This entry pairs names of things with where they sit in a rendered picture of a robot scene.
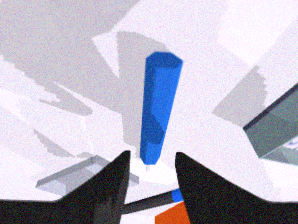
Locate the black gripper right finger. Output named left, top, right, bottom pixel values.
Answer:
left=175, top=152, right=298, bottom=224

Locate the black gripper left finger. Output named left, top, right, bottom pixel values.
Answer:
left=0, top=150, right=131, bottom=224

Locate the small keyboard with white keys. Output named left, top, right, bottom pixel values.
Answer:
left=243, top=83, right=298, bottom=167

